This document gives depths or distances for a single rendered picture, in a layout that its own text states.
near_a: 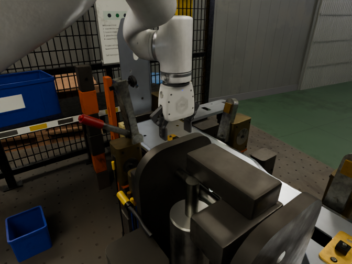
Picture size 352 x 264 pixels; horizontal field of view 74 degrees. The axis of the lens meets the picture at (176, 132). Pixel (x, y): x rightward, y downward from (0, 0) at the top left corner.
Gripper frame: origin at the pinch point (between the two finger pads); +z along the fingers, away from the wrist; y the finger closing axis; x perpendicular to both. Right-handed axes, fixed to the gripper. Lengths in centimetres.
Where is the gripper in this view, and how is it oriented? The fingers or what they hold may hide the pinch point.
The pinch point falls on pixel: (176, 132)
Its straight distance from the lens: 71.4
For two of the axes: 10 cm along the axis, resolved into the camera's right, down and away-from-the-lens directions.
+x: -5.8, -3.6, 7.3
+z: 0.0, 9.0, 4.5
